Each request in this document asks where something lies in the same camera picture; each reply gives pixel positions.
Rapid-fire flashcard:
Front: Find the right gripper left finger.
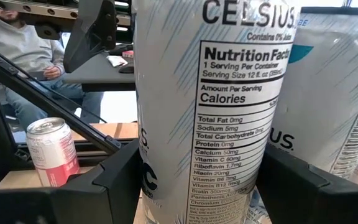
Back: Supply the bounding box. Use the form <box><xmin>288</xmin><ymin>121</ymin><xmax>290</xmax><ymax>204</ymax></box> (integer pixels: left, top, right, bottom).
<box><xmin>0</xmin><ymin>139</ymin><xmax>142</xmax><ymax>224</ymax></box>

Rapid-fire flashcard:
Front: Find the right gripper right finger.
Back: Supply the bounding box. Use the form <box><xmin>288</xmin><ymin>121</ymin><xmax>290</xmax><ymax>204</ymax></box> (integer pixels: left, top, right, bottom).
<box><xmin>256</xmin><ymin>145</ymin><xmax>358</xmax><ymax>224</ymax></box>

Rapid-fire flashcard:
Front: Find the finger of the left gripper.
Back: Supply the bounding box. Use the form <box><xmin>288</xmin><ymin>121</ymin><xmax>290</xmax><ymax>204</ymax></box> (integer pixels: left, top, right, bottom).
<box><xmin>63</xmin><ymin>0</ymin><xmax>117</xmax><ymax>73</ymax></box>

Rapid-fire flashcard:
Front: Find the person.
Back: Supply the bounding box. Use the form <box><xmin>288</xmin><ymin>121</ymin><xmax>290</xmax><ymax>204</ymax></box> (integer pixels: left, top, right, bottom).
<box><xmin>0</xmin><ymin>7</ymin><xmax>105</xmax><ymax>131</ymax></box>

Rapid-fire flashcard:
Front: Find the dark grey desk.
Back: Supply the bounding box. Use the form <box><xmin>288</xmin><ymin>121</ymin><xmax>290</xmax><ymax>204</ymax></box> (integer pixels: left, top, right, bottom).
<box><xmin>62</xmin><ymin>51</ymin><xmax>136</xmax><ymax>93</ymax></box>

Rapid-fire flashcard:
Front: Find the black computer mouse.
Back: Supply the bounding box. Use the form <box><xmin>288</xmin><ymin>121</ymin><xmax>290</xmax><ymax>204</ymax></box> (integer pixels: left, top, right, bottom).
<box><xmin>118</xmin><ymin>63</ymin><xmax>135</xmax><ymax>75</ymax></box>

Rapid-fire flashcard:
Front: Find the white floor sheet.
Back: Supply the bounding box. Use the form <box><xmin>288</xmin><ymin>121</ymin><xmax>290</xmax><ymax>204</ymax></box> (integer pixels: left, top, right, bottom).
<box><xmin>99</xmin><ymin>91</ymin><xmax>138</xmax><ymax>123</ymax></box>

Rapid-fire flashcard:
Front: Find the black aluminium table frame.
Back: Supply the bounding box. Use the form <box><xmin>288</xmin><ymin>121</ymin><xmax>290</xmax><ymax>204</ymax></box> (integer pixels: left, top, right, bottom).
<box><xmin>0</xmin><ymin>46</ymin><xmax>139</xmax><ymax>190</ymax></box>

